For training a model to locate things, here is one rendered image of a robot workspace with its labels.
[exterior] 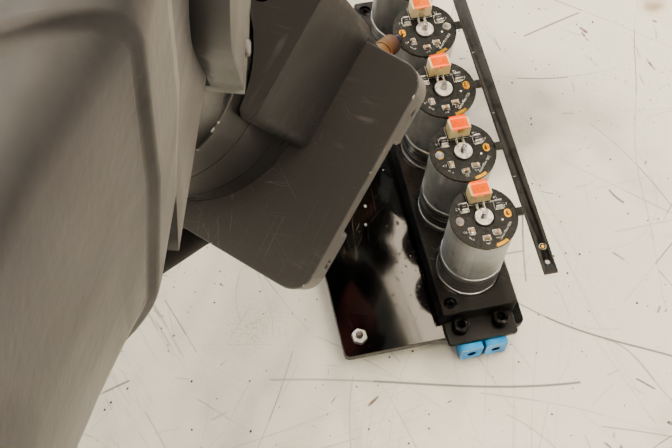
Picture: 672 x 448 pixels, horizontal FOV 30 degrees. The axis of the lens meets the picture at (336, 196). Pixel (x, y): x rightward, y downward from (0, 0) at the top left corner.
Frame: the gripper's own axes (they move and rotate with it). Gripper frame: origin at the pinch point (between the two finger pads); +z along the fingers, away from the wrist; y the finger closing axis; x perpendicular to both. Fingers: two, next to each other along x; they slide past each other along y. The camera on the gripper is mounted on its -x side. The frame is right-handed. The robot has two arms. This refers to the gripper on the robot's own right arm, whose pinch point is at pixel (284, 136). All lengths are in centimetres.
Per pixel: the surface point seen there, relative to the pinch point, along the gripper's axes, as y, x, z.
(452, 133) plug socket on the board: -3.9, -3.1, 5.9
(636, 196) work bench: -10.7, -5.0, 14.3
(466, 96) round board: -3.4, -4.7, 7.1
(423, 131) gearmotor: -2.5, -2.7, 7.8
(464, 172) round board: -5.0, -2.0, 5.8
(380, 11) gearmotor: 1.8, -6.3, 9.7
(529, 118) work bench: -5.0, -5.8, 14.7
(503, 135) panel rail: -5.5, -4.0, 6.8
